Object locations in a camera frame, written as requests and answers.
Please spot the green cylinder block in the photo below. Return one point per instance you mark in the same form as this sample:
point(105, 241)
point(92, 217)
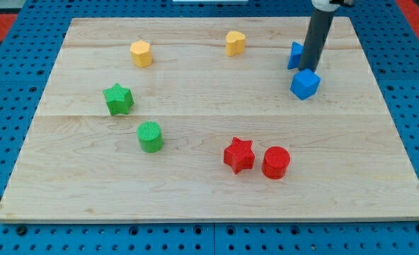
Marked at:
point(150, 138)

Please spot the light wooden board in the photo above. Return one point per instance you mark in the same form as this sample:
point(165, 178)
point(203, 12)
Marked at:
point(80, 164)

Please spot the green star block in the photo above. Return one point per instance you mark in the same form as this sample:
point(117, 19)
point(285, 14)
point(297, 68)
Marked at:
point(118, 99)

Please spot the blue triangular block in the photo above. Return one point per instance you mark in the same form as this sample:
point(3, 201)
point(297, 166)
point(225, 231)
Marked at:
point(295, 55)

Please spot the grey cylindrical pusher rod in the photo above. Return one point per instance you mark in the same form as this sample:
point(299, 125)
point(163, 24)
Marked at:
point(316, 35)

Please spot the yellow heart block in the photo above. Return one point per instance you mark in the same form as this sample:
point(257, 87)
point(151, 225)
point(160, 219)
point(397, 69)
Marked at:
point(235, 43)

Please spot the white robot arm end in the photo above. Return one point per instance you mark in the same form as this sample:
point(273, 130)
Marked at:
point(332, 5)

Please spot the yellow hexagon block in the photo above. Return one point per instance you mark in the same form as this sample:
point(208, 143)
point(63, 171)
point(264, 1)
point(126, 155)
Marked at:
point(141, 53)

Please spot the red star block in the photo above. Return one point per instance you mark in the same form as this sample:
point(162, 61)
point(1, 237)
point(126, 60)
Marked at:
point(239, 155)

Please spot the blue cube block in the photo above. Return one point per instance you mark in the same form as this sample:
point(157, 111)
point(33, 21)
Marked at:
point(305, 84)

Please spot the red cylinder block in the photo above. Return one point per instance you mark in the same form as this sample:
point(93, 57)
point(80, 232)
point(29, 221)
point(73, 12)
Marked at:
point(275, 162)

